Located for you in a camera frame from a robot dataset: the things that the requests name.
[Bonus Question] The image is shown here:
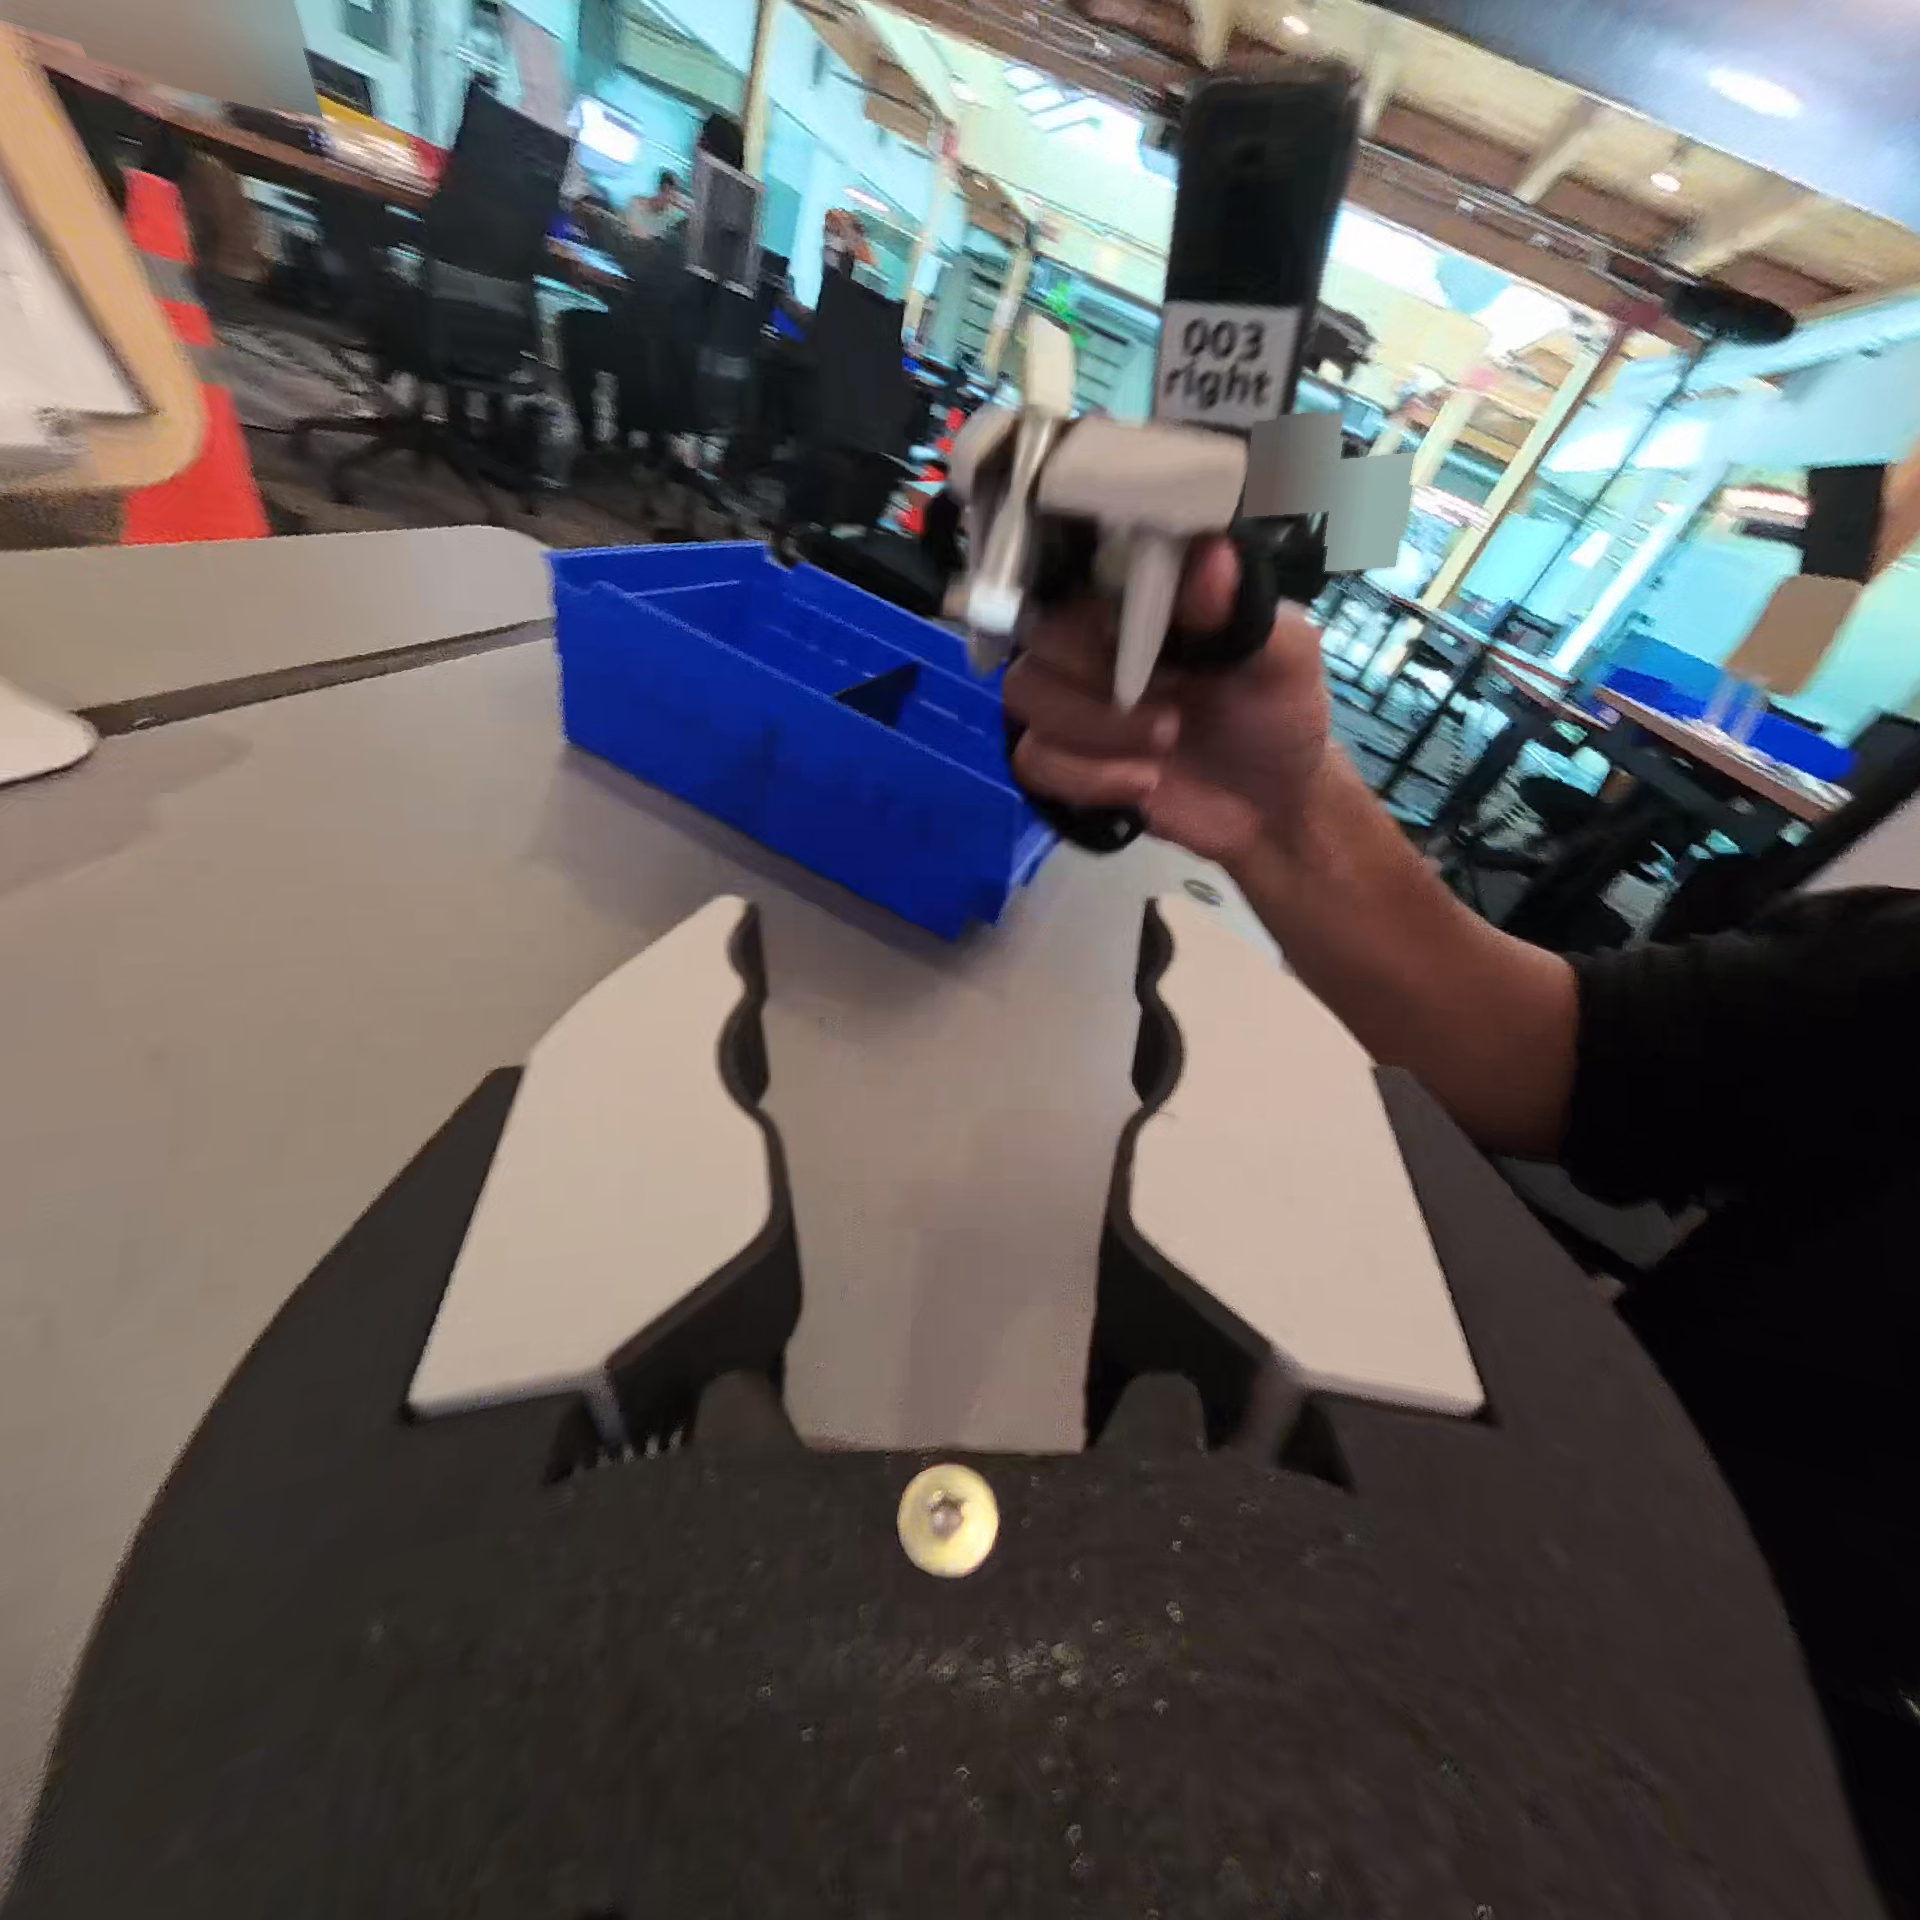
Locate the blue plastic bin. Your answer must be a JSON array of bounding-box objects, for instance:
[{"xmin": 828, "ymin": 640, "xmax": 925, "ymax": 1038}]
[
  {"xmin": 546, "ymin": 541, "xmax": 1060, "ymax": 945},
  {"xmin": 1597, "ymin": 632, "xmax": 1855, "ymax": 783}
]

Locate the black floor lamp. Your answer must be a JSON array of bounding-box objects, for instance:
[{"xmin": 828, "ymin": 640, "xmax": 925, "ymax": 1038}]
[{"xmin": 1552, "ymin": 278, "xmax": 1796, "ymax": 670}]

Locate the white board stand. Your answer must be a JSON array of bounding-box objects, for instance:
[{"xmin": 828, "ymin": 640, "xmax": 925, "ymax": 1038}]
[{"xmin": 0, "ymin": 674, "xmax": 101, "ymax": 787}]

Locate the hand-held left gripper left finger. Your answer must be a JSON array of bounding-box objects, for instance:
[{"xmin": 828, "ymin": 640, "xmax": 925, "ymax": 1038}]
[{"xmin": 406, "ymin": 896, "xmax": 802, "ymax": 1457}]

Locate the wooden display board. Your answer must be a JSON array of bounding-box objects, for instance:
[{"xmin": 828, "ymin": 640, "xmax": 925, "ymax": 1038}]
[{"xmin": 0, "ymin": 31, "xmax": 207, "ymax": 494}]

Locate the printed instruction sheet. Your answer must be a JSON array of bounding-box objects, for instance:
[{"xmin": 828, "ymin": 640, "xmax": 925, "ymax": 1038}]
[{"xmin": 0, "ymin": 194, "xmax": 154, "ymax": 453}]

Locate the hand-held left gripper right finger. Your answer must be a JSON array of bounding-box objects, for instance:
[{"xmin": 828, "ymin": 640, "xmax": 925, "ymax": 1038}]
[{"xmin": 1086, "ymin": 896, "xmax": 1488, "ymax": 1457}]

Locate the cardboard panel with black device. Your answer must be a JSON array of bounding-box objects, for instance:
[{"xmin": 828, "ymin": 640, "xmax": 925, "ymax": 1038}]
[{"xmin": 1725, "ymin": 464, "xmax": 1894, "ymax": 701}]

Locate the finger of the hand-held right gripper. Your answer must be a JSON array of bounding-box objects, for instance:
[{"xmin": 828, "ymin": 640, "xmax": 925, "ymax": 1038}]
[
  {"xmin": 1042, "ymin": 421, "xmax": 1250, "ymax": 712},
  {"xmin": 949, "ymin": 406, "xmax": 1077, "ymax": 672}
]

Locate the person's right forearm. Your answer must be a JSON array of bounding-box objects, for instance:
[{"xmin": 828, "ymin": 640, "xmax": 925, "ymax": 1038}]
[{"xmin": 1246, "ymin": 720, "xmax": 1920, "ymax": 1906}]

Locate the orange traffic cone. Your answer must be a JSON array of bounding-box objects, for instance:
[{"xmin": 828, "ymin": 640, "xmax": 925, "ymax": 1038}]
[{"xmin": 118, "ymin": 165, "xmax": 274, "ymax": 544}]

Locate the person's right hand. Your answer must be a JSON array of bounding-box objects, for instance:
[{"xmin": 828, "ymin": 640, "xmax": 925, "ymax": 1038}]
[{"xmin": 1000, "ymin": 541, "xmax": 1355, "ymax": 875}]

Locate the black office chair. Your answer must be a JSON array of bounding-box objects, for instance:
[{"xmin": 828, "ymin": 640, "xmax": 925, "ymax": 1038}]
[
  {"xmin": 780, "ymin": 270, "xmax": 934, "ymax": 531},
  {"xmin": 300, "ymin": 83, "xmax": 576, "ymax": 505}
]

